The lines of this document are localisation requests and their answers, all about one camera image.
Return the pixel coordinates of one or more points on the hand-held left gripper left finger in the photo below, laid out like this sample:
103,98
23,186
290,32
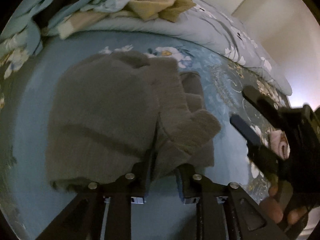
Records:
145,180

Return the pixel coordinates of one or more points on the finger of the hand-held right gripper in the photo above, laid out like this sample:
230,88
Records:
245,130
260,105

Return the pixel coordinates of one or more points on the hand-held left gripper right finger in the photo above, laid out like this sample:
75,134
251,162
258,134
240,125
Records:
180,182

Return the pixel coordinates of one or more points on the grey knit sweater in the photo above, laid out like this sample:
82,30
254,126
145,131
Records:
105,110

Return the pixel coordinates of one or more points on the person's right hand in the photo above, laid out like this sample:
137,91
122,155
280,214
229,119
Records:
271,208

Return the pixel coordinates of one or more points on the pink folded garment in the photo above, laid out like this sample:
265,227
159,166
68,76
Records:
278,142

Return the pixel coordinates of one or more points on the light blue floral quilt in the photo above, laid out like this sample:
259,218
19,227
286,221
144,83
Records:
200,30

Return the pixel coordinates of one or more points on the olive brown cloth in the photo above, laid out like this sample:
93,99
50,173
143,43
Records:
180,10

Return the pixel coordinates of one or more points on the tan fleece cloth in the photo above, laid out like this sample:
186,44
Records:
150,7

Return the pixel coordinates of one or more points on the beige patchwork cloth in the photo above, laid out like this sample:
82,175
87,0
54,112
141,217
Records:
75,22

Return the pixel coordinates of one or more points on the blue garment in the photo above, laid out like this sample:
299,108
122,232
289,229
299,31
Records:
27,30

